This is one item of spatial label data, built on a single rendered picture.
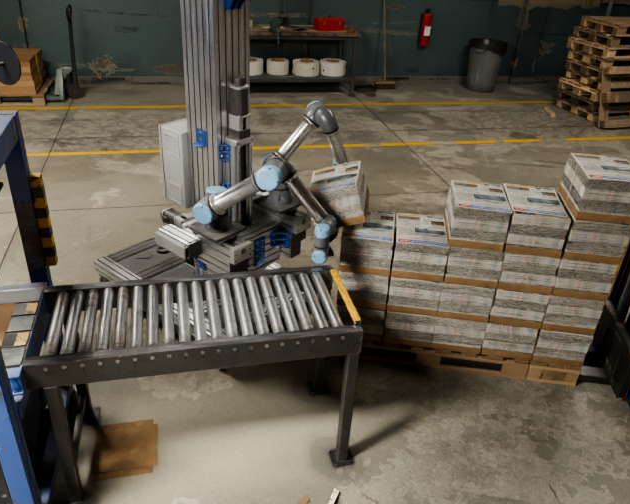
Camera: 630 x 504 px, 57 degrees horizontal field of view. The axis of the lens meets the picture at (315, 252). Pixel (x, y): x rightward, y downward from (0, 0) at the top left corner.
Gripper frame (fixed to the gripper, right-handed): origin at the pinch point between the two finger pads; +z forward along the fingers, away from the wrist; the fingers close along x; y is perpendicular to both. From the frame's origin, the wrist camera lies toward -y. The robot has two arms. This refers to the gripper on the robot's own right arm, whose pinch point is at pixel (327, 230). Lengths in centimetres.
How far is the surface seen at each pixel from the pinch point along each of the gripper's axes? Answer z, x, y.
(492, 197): 11, -89, -4
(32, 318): -103, 107, 35
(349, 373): -86, -12, -30
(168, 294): -75, 61, 19
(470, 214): -6, -76, -4
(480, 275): -6, -76, -41
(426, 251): -6, -50, -21
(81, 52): 536, 403, 98
